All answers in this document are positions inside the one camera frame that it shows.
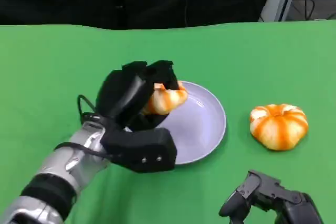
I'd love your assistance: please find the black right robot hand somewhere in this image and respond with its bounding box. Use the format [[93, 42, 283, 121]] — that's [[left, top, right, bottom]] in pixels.
[[218, 169, 324, 224]]

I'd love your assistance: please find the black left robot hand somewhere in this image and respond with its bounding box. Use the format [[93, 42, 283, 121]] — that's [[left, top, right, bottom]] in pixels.
[[94, 60, 184, 133]]

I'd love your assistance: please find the small orange white bread roll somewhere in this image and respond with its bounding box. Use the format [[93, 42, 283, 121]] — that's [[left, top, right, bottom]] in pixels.
[[140, 81, 188, 116]]

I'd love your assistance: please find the large orange white bread roll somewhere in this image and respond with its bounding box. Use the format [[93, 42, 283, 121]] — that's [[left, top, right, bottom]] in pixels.
[[249, 104, 309, 152]]

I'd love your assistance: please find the lilac plate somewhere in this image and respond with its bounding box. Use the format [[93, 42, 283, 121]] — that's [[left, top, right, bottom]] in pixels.
[[123, 81, 227, 166]]

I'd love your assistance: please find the green table cloth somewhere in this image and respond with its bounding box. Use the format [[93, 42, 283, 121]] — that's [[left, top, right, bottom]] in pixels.
[[0, 19, 336, 224]]

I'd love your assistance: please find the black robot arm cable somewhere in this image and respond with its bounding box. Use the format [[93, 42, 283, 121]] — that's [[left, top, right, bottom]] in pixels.
[[53, 142, 114, 158], [77, 94, 105, 125]]

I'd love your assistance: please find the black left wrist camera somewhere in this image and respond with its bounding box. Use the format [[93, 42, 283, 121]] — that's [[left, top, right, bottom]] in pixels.
[[100, 127, 178, 174]]

